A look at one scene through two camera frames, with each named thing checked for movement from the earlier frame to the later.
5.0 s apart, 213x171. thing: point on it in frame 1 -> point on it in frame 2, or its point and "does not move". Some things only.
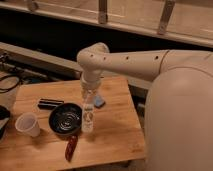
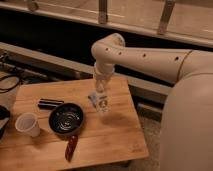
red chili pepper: (71, 143) does not move
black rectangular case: (49, 104) does not move
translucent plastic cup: (27, 123) does not move
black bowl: (65, 118) does not move
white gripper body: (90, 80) -> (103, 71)
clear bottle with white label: (88, 112) -> (101, 96)
